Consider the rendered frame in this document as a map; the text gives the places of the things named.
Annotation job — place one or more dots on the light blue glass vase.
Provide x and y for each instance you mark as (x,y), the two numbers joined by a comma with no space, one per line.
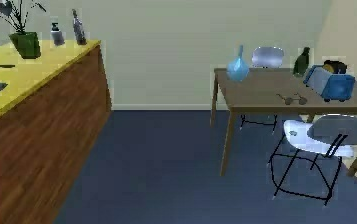
(237,68)

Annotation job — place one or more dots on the brown wooden dining table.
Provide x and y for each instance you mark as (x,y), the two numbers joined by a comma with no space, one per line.
(262,90)

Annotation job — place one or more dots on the white chair with black legs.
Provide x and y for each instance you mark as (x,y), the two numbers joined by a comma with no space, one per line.
(319,140)
(267,57)

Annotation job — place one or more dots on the dark eyeglasses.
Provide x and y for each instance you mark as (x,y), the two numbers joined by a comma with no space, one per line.
(292,99)

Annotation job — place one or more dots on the tall grey glass bottle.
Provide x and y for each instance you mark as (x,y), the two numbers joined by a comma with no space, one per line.
(79,30)

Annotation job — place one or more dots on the dark green bottle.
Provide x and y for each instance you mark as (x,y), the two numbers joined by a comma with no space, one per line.
(301,63)

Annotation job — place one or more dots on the wooden counter with yellow top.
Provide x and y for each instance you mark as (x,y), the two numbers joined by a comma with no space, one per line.
(46,133)

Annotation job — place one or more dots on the grey soap dispenser bottle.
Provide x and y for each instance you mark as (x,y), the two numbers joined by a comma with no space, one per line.
(57,34)

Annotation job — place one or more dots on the blue toaster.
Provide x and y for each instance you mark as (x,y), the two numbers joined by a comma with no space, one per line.
(332,85)

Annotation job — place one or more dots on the house plant in green pot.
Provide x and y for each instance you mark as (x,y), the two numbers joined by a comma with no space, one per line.
(25,43)

